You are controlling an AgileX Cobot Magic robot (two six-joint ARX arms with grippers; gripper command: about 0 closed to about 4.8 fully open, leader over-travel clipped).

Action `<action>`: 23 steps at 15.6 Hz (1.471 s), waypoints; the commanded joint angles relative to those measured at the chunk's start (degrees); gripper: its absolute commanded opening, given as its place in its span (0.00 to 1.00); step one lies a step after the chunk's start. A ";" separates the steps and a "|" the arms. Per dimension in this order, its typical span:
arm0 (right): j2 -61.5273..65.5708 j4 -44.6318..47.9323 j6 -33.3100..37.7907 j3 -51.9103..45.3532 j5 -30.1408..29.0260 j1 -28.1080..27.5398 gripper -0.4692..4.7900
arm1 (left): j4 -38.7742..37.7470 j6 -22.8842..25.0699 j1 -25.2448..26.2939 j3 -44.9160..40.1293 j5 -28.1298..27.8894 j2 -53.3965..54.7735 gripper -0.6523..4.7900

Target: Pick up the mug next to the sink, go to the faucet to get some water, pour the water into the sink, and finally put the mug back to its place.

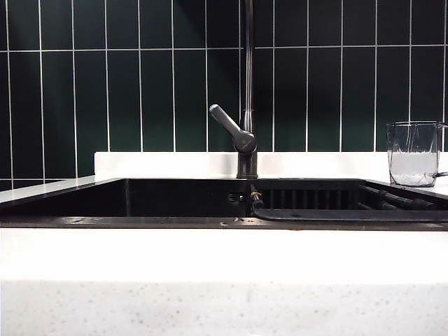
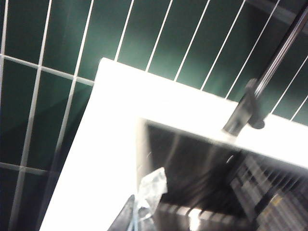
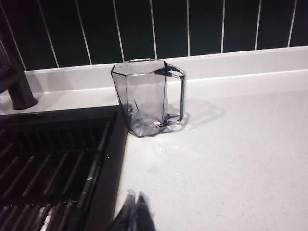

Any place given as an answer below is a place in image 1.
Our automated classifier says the grey faucet lever handle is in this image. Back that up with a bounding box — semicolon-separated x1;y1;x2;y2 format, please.
209;104;258;154

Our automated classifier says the black sink drain rack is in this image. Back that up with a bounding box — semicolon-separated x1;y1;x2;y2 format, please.
252;180;448;222

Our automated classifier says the black kitchen sink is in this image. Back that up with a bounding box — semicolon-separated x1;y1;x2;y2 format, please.
0;177;448;232

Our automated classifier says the clear plastic mug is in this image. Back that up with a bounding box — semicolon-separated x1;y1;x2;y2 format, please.
386;120;448;188

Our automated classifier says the dark metal kitchen faucet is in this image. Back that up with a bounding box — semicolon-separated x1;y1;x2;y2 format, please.
236;0;259;179

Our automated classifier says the black hose nozzle yellow band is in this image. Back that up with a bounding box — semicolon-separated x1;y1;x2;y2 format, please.
248;183;264;208

